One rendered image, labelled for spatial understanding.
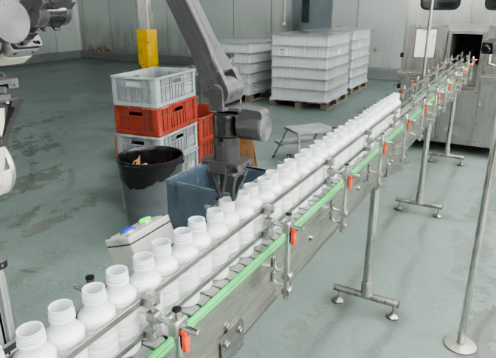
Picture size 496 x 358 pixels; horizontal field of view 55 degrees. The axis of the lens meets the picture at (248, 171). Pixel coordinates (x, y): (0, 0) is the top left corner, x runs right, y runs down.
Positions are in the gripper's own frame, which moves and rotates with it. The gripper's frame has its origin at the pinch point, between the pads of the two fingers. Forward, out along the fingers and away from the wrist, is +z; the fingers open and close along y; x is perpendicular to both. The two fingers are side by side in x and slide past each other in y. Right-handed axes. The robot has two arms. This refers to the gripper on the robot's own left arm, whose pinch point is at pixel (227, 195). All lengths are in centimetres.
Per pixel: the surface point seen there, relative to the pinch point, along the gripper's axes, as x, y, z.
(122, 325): 37.7, -1.8, 10.4
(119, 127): -176, 208, 45
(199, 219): 10.5, 0.7, 1.9
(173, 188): -50, 57, 26
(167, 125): -192, 174, 44
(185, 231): 16.4, 0.0, 2.0
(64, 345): 49.5, -1.9, 6.0
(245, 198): -4.8, -2.0, 1.9
